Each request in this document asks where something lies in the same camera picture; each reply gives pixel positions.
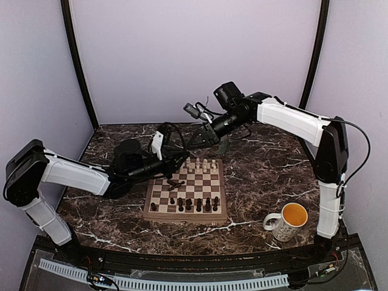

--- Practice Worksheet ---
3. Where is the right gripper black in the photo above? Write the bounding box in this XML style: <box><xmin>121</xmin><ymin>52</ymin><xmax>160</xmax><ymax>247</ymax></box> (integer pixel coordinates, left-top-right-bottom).
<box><xmin>186</xmin><ymin>109</ymin><xmax>249</xmax><ymax>149</ymax></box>

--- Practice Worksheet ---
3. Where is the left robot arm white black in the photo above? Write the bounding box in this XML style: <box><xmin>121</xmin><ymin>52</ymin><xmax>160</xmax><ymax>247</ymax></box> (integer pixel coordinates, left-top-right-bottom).
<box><xmin>3</xmin><ymin>139</ymin><xmax>189</xmax><ymax>264</ymax></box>

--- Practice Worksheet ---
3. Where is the right black frame post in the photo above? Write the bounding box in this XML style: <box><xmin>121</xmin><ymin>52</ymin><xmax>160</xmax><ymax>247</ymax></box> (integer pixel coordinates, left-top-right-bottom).
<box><xmin>299</xmin><ymin>0</ymin><xmax>330</xmax><ymax>109</ymax></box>

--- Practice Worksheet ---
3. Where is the white chess pieces row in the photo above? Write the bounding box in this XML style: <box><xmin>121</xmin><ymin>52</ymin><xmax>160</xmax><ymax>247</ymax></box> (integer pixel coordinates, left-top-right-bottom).
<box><xmin>178</xmin><ymin>158</ymin><xmax>221</xmax><ymax>174</ymax></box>

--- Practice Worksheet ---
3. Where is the left black frame post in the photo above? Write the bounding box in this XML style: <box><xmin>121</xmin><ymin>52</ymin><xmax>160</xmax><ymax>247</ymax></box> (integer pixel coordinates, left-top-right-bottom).
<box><xmin>60</xmin><ymin>0</ymin><xmax>99</xmax><ymax>131</ymax></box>

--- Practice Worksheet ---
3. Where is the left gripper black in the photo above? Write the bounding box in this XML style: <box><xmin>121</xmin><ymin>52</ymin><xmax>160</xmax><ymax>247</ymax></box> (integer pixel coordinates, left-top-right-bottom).
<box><xmin>127</xmin><ymin>147</ymin><xmax>190</xmax><ymax>185</ymax></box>

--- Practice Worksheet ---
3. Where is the wooden chess board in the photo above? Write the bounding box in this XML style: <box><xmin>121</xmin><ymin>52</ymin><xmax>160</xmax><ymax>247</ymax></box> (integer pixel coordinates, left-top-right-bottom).
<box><xmin>143</xmin><ymin>159</ymin><xmax>227</xmax><ymax>224</ymax></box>

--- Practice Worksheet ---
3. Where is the dark rook corner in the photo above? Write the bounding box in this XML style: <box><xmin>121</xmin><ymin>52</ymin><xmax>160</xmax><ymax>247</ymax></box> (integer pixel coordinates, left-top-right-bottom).
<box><xmin>151</xmin><ymin>202</ymin><xmax>158</xmax><ymax>212</ymax></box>

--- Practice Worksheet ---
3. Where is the seashell pattern mug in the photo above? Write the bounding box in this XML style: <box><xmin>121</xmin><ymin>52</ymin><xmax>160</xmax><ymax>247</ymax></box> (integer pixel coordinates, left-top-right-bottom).
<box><xmin>216</xmin><ymin>135</ymin><xmax>229</xmax><ymax>155</ymax></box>

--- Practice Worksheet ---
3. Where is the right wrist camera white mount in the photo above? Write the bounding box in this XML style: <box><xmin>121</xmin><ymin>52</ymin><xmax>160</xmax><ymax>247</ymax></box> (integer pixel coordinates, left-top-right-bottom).
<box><xmin>183</xmin><ymin>103</ymin><xmax>214</xmax><ymax>123</ymax></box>

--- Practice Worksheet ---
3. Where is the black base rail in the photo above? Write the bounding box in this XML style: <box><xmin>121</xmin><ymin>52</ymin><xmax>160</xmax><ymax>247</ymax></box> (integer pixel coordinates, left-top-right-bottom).
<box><xmin>30</xmin><ymin>233</ymin><xmax>364</xmax><ymax>273</ymax></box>

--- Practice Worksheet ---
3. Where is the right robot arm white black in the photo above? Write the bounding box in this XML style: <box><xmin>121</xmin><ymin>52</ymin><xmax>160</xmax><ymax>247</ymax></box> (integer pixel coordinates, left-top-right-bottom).
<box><xmin>186</xmin><ymin>82</ymin><xmax>349</xmax><ymax>239</ymax></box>

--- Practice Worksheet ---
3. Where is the white cable duct strip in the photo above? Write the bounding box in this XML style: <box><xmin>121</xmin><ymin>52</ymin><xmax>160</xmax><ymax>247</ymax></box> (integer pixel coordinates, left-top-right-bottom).
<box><xmin>38</xmin><ymin>259</ymin><xmax>289</xmax><ymax>290</ymax></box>

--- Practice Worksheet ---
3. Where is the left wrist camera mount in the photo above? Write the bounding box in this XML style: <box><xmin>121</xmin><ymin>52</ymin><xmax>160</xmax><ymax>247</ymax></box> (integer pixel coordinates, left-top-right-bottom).
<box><xmin>151</xmin><ymin>130</ymin><xmax>164</xmax><ymax>161</ymax></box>

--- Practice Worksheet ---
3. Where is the black frame post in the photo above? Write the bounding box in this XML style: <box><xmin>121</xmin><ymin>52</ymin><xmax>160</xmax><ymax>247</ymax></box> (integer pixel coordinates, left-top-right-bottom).
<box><xmin>60</xmin><ymin>0</ymin><xmax>99</xmax><ymax>131</ymax></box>
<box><xmin>299</xmin><ymin>0</ymin><xmax>330</xmax><ymax>109</ymax></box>

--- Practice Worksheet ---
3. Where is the dark tall piece back row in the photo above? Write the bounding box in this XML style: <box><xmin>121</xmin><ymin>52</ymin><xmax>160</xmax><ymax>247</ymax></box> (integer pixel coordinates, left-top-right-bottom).
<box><xmin>204</xmin><ymin>198</ymin><xmax>212</xmax><ymax>212</ymax></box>

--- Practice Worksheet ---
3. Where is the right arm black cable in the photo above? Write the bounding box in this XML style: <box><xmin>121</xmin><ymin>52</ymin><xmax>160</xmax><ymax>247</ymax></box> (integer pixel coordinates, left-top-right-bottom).
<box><xmin>333</xmin><ymin>119</ymin><xmax>371</xmax><ymax>198</ymax></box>

